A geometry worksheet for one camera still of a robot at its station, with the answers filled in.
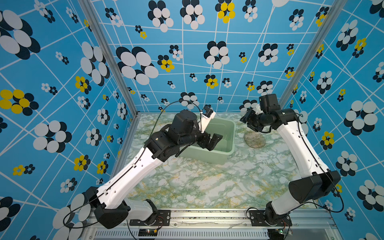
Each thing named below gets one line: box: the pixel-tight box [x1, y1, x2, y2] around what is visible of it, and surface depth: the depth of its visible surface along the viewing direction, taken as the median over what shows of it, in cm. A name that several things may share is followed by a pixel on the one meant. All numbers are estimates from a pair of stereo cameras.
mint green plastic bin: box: [180, 118, 236, 165], surface depth 93 cm
